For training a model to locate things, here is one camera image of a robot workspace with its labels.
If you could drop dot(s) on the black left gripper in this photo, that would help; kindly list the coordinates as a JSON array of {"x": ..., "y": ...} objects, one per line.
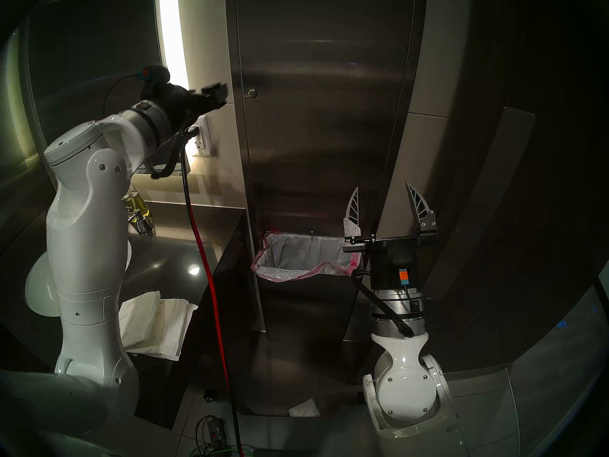
[{"x": 185, "y": 106}]

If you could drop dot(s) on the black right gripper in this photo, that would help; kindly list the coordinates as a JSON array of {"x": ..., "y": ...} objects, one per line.
[{"x": 378, "y": 265}]

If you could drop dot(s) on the stainless steel dispenser door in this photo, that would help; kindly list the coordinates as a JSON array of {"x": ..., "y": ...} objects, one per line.
[{"x": 323, "y": 104}]

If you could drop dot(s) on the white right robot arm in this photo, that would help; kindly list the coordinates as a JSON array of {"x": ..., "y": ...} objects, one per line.
[{"x": 404, "y": 380}]

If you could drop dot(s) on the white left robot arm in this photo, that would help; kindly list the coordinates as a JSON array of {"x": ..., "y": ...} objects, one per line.
[{"x": 85, "y": 246}]

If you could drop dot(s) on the steel towel dispenser cabinet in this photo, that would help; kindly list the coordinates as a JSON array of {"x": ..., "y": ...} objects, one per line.
[{"x": 230, "y": 32}]

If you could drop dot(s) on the white paper towel pile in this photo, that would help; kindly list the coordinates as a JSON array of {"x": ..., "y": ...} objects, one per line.
[{"x": 157, "y": 327}]

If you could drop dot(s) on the white vertical light strip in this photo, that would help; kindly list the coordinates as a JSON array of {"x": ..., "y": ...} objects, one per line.
[{"x": 172, "y": 32}]

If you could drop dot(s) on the pink-edged clear bin liner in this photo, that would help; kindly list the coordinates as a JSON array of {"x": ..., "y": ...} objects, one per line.
[{"x": 295, "y": 253}]

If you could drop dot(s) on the steel waste bin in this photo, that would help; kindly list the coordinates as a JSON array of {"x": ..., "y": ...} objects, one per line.
[{"x": 309, "y": 313}]

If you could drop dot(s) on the soap bottle with yellow liquid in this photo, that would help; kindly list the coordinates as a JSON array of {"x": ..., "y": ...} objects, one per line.
[{"x": 138, "y": 206}]

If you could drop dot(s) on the chrome soap pump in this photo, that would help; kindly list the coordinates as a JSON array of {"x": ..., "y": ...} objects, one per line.
[{"x": 142, "y": 225}]

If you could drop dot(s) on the black round floor knob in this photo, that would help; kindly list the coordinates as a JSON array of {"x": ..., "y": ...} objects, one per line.
[
  {"x": 209, "y": 395},
  {"x": 358, "y": 397}
]

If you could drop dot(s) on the crumpled white paper scrap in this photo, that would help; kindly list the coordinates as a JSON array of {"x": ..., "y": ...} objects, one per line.
[{"x": 304, "y": 408}]

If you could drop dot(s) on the white sink basin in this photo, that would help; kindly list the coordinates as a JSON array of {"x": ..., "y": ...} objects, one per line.
[{"x": 38, "y": 289}]

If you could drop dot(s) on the white wall power outlet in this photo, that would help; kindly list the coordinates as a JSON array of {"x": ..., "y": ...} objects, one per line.
[{"x": 202, "y": 142}]

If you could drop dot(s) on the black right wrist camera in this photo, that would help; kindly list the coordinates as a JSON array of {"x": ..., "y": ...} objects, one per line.
[{"x": 403, "y": 275}]

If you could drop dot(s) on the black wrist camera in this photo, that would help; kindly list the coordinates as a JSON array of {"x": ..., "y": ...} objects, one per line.
[
  {"x": 403, "y": 275},
  {"x": 156, "y": 74}
]

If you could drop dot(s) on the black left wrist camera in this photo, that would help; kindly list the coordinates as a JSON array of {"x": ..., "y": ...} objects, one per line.
[{"x": 156, "y": 74}]

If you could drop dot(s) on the large wall mirror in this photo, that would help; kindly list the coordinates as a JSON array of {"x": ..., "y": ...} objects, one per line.
[{"x": 71, "y": 56}]

